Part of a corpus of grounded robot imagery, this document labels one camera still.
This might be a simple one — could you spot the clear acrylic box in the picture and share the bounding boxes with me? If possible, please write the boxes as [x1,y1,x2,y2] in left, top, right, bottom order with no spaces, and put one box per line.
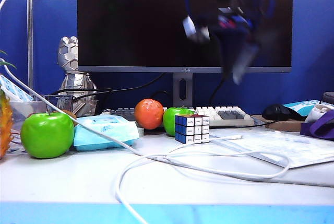
[7,94,74,131]

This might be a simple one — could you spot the thick white power cable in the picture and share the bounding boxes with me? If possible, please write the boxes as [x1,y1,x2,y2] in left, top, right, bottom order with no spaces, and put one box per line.
[0,58,334,188]

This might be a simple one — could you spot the light blue wipes pack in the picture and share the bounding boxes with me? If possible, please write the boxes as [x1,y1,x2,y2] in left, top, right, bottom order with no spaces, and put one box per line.
[73,115,140,152]

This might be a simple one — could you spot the clear document folder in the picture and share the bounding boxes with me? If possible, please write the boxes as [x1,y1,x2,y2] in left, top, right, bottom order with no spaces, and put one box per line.
[208,127,334,169]

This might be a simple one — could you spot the thin black mouse cable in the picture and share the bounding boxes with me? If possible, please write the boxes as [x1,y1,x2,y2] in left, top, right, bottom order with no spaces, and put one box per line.
[246,120,278,128]

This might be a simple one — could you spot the blue white patterned box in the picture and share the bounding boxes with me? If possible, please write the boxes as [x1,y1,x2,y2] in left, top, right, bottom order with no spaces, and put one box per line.
[0,74,34,102]

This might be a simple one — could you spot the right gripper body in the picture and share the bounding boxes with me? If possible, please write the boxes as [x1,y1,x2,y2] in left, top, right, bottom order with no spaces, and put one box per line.
[208,7,259,50]

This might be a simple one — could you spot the black computer mouse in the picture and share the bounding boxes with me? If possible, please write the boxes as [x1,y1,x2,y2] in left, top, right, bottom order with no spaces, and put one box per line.
[261,103,292,121]

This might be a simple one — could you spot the brown cardboard box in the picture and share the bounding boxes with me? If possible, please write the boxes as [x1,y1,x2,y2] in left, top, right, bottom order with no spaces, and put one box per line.
[249,114,308,132]

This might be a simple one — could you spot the white bag purple strap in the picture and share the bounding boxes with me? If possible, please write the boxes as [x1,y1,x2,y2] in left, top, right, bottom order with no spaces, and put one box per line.
[300,103,334,142]

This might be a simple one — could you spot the small green apple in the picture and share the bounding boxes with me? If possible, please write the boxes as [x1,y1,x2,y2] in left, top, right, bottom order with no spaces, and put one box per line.
[162,107,195,137]

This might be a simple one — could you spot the green leaf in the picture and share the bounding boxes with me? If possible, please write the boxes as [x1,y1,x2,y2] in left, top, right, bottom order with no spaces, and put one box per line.
[0,50,16,69]

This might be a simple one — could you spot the thin white Type-C cable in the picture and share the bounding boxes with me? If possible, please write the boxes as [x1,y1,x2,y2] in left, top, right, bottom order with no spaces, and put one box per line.
[114,134,292,224]

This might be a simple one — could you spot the beige and grey keyboard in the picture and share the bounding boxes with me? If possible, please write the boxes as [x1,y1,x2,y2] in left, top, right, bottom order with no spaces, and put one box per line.
[103,105,255,127]

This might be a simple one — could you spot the Rubik's cube white stickers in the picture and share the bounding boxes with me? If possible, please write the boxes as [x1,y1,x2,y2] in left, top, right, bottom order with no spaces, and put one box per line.
[174,114,211,146]

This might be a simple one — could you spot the yellow orange pineapple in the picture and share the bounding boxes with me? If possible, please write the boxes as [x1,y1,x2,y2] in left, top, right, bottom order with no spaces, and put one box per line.
[0,90,14,159]

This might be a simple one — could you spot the large green apple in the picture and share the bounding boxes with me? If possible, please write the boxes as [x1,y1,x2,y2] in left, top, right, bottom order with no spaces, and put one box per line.
[20,111,75,159]

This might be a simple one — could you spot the grey felt sleeve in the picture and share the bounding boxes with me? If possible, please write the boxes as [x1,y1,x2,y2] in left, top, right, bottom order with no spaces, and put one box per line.
[320,91,334,105]

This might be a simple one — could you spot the black computer monitor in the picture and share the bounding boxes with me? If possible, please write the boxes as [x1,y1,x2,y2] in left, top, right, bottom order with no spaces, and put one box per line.
[76,0,293,74]

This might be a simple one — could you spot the brown kiwi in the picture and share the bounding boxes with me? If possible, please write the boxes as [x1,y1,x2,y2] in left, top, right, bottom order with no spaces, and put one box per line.
[52,109,78,127]

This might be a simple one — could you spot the silver figurine bust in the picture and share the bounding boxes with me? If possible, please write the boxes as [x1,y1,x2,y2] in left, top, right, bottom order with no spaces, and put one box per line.
[56,36,98,117]

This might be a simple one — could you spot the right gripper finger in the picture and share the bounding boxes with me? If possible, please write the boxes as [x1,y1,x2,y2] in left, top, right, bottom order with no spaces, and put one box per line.
[218,35,237,75]
[232,45,260,86]

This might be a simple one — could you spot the grey monitor stand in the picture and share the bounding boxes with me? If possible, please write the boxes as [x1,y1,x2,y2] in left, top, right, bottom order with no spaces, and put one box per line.
[172,72,194,109]

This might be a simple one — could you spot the grey partition post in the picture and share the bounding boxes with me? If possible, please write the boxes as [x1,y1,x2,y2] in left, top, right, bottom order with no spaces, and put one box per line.
[27,0,34,94]

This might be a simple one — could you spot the orange fruit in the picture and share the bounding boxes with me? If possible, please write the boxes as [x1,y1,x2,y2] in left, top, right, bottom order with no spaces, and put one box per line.
[134,98,165,131]

